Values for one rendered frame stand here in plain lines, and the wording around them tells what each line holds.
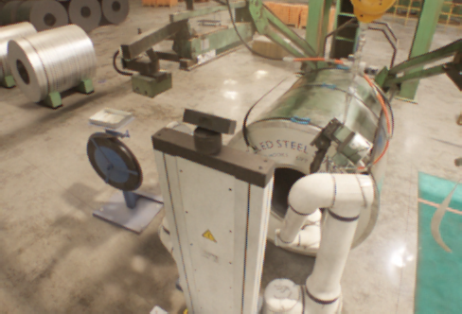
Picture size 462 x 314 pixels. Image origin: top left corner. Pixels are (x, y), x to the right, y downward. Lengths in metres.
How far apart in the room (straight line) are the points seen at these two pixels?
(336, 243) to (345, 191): 0.22
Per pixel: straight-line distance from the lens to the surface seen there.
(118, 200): 3.30
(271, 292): 1.35
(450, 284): 3.09
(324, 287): 1.28
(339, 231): 1.07
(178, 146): 0.73
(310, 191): 0.96
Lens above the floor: 2.18
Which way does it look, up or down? 33 degrees down
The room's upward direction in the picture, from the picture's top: straight up
